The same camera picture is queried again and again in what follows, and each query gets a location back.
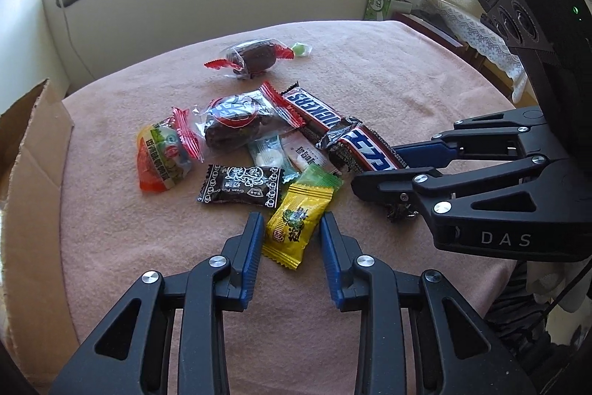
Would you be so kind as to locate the cardboard box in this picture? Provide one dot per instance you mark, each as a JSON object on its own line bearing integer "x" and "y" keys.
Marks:
{"x": 32, "y": 173}

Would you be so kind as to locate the clear red-edged date packet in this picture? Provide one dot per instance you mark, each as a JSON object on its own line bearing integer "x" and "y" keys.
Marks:
{"x": 231, "y": 122}
{"x": 252, "y": 57}

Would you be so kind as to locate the white lace cloth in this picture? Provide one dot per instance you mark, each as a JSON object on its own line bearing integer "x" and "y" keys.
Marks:
{"x": 467, "y": 25}

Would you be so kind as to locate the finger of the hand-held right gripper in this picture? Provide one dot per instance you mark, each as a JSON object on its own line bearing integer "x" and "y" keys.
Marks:
{"x": 418, "y": 152}
{"x": 384, "y": 186}

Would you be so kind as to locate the pink candy packet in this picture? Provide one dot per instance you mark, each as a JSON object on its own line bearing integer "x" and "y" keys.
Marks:
{"x": 305, "y": 154}

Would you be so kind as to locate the yellow candy packet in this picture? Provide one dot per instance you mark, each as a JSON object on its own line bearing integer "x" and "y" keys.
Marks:
{"x": 296, "y": 224}

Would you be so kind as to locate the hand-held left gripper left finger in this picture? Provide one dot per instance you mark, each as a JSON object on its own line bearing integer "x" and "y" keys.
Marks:
{"x": 249, "y": 256}

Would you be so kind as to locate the teal mint candy packet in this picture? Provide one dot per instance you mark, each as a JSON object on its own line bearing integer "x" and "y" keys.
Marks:
{"x": 268, "y": 156}

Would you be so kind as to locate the small clear green candy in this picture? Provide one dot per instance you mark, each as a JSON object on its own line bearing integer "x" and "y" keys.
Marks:
{"x": 300, "y": 49}

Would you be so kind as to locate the brown chocolate bar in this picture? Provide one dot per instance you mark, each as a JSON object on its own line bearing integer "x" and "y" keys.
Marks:
{"x": 314, "y": 112}
{"x": 365, "y": 152}

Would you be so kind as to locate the orange jelly packet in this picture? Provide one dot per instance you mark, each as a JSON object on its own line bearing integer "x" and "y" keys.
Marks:
{"x": 159, "y": 159}

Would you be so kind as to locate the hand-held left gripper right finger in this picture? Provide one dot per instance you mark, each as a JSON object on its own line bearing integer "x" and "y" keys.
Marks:
{"x": 330, "y": 265}

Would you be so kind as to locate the black printed snack packet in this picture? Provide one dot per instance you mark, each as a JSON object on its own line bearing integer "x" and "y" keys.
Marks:
{"x": 240, "y": 184}

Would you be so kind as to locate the white fuzzy cloth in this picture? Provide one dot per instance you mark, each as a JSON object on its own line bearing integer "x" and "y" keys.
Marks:
{"x": 541, "y": 279}

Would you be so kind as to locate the grey striped garment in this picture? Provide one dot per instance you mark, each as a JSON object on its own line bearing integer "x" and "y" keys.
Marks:
{"x": 513, "y": 307}

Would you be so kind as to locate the green candy packet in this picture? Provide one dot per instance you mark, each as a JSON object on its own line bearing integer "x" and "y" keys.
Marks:
{"x": 319, "y": 177}

